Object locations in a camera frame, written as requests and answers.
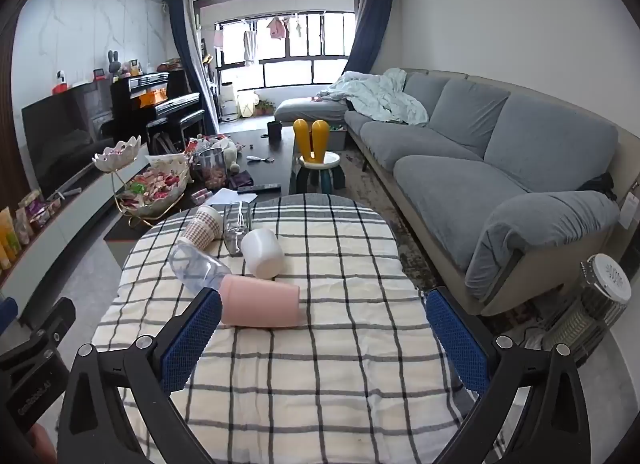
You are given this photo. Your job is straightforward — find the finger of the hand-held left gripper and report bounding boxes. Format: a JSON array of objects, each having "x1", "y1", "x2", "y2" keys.
[{"x1": 0, "y1": 297, "x2": 19, "y2": 331}]

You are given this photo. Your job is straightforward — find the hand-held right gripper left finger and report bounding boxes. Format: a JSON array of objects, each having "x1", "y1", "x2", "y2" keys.
[{"x1": 56, "y1": 287, "x2": 224, "y2": 464}]

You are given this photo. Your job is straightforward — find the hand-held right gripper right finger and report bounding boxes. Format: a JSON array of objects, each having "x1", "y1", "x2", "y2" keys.
[{"x1": 425, "y1": 286, "x2": 593, "y2": 464}]

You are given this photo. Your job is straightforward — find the pink cup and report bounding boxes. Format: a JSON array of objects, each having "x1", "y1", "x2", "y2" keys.
[{"x1": 219, "y1": 274, "x2": 302, "y2": 329}]

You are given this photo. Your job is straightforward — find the clear plastic cup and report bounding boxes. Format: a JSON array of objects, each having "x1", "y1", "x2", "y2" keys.
[{"x1": 169, "y1": 243, "x2": 233, "y2": 295}]

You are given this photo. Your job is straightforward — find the white cup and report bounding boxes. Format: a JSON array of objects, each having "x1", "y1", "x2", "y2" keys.
[{"x1": 241, "y1": 228, "x2": 286, "y2": 279}]

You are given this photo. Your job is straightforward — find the brown checked paper cup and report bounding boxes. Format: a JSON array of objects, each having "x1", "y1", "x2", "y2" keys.
[{"x1": 180, "y1": 205, "x2": 224, "y2": 249}]

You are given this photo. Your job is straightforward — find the clear glass cup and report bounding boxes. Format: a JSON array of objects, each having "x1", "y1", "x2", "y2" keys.
[{"x1": 222, "y1": 201, "x2": 252, "y2": 257}]

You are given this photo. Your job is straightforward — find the person's left hand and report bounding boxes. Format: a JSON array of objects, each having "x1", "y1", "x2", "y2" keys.
[{"x1": 27, "y1": 423, "x2": 59, "y2": 464}]

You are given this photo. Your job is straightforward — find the row of yellow tubes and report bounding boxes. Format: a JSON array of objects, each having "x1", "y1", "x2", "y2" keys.
[{"x1": 0, "y1": 206, "x2": 24, "y2": 269}]

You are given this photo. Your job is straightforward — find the grey television cabinet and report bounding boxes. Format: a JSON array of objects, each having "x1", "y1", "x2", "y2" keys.
[{"x1": 0, "y1": 141, "x2": 151, "y2": 305}]

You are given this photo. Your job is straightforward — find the purple snack packets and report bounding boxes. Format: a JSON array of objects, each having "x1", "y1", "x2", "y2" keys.
[{"x1": 19, "y1": 190, "x2": 47, "y2": 233}]

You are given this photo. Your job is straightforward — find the checked tablecloth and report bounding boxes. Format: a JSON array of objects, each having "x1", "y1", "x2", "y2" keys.
[{"x1": 90, "y1": 193, "x2": 506, "y2": 464}]

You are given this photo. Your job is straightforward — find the round electric heater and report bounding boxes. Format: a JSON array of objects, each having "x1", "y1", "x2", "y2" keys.
[{"x1": 542, "y1": 254, "x2": 632, "y2": 365}]

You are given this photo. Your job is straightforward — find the white paper sheet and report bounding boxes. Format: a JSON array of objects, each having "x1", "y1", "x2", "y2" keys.
[{"x1": 206, "y1": 188, "x2": 258, "y2": 207}]

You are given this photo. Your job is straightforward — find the tiered snack bowl stand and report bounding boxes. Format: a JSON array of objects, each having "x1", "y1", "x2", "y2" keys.
[{"x1": 92, "y1": 136, "x2": 192, "y2": 225}]

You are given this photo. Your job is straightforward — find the patterned rug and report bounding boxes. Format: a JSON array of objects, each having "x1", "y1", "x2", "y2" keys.
[{"x1": 290, "y1": 146, "x2": 443, "y2": 295}]

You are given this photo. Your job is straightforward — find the glass snack jar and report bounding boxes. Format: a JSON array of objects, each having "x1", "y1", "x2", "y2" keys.
[{"x1": 194, "y1": 148, "x2": 229, "y2": 191}]

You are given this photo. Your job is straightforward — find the dark coffee table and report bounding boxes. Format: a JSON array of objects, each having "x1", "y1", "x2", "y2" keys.
[{"x1": 103, "y1": 128, "x2": 296, "y2": 265}]

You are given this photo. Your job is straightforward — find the white plush toy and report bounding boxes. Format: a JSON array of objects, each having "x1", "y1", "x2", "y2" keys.
[{"x1": 220, "y1": 139, "x2": 242, "y2": 175}]

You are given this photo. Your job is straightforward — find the black television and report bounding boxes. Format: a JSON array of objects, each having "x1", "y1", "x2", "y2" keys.
[{"x1": 21, "y1": 81, "x2": 117, "y2": 199}]

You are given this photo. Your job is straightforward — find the grey sofa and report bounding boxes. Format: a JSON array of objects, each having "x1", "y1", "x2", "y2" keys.
[{"x1": 274, "y1": 68, "x2": 633, "y2": 317}]

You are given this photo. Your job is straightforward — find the black bag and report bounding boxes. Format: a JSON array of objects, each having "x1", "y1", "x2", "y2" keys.
[{"x1": 580, "y1": 173, "x2": 616, "y2": 202}]

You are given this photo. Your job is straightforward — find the black piano bench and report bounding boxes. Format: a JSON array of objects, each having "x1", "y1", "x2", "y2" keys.
[{"x1": 146, "y1": 110, "x2": 206, "y2": 155}]

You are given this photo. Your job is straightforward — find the yellow rabbit-ear stool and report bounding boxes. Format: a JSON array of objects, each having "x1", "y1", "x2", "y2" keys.
[{"x1": 292, "y1": 119, "x2": 347, "y2": 195}]

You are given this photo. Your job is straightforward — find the white air purifier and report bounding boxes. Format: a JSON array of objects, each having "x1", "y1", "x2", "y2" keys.
[{"x1": 220, "y1": 82, "x2": 239, "y2": 122}]

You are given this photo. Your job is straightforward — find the black piano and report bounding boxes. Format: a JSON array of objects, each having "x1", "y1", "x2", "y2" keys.
[{"x1": 110, "y1": 71, "x2": 207, "y2": 145}]

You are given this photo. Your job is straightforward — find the light blue blanket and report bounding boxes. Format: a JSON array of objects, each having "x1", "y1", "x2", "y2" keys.
[{"x1": 316, "y1": 68, "x2": 430, "y2": 127}]

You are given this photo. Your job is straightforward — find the blue and grey curtain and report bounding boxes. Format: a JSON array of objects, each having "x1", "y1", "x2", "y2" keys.
[
  {"x1": 345, "y1": 0, "x2": 396, "y2": 75},
  {"x1": 166, "y1": 0, "x2": 221, "y2": 137}
]

